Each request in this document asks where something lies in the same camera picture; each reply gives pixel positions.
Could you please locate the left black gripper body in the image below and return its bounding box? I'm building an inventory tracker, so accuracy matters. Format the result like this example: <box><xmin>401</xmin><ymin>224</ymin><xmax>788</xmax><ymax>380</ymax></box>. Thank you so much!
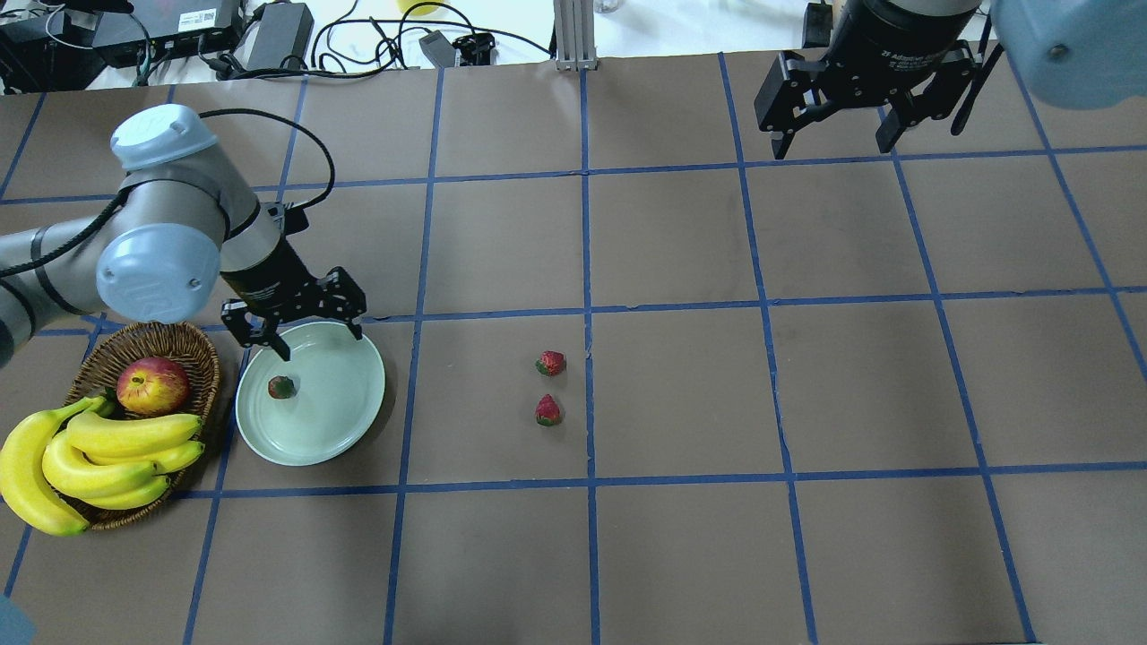
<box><xmin>220</xmin><ymin>236</ymin><xmax>331</xmax><ymax>325</ymax></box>

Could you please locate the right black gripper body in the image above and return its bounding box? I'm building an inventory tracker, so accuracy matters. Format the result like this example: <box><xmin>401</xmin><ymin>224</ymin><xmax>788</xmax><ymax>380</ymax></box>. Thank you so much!
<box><xmin>807</xmin><ymin>1</ymin><xmax>978</xmax><ymax>112</ymax></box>

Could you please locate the strawberry three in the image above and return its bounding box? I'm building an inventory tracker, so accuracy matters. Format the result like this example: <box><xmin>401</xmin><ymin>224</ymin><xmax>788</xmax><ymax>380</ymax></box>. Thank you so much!
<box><xmin>266</xmin><ymin>374</ymin><xmax>298</xmax><ymax>401</ymax></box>

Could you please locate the strawberry one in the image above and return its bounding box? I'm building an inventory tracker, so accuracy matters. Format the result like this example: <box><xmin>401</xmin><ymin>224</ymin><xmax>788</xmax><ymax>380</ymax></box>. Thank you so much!
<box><xmin>535</xmin><ymin>350</ymin><xmax>568</xmax><ymax>376</ymax></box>

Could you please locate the strawberry two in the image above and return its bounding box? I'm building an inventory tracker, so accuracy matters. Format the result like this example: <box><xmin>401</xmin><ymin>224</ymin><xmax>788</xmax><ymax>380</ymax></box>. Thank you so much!
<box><xmin>535</xmin><ymin>393</ymin><xmax>563</xmax><ymax>427</ymax></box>

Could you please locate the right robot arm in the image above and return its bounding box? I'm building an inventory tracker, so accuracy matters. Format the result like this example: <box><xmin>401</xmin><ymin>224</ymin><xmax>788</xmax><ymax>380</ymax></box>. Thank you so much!
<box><xmin>754</xmin><ymin>1</ymin><xmax>1146</xmax><ymax>160</ymax></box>

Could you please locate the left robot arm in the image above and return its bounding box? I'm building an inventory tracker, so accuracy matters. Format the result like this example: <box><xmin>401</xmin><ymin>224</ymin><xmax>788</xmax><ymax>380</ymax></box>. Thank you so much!
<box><xmin>1</xmin><ymin>104</ymin><xmax>367</xmax><ymax>363</ymax></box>

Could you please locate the light green plate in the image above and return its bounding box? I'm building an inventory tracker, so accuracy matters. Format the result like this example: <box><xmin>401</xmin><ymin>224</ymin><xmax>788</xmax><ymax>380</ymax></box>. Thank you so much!
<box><xmin>235</xmin><ymin>323</ymin><xmax>387</xmax><ymax>467</ymax></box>

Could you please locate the wicker basket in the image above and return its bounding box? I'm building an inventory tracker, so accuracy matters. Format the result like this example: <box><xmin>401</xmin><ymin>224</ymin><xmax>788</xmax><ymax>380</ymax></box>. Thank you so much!
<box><xmin>65</xmin><ymin>323</ymin><xmax>221</xmax><ymax>445</ymax></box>

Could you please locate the red apple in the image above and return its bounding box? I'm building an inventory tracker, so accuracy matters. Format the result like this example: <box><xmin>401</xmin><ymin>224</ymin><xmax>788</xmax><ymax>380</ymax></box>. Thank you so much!
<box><xmin>116</xmin><ymin>357</ymin><xmax>190</xmax><ymax>417</ymax></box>

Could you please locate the banana bunch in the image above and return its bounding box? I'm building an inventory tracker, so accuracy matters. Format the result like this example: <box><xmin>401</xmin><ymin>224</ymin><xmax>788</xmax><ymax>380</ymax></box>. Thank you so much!
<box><xmin>1</xmin><ymin>396</ymin><xmax>205</xmax><ymax>538</ymax></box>

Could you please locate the aluminium frame post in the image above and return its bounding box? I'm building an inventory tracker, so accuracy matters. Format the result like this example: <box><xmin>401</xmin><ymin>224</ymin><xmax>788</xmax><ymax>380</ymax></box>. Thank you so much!
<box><xmin>553</xmin><ymin>0</ymin><xmax>599</xmax><ymax>71</ymax></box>

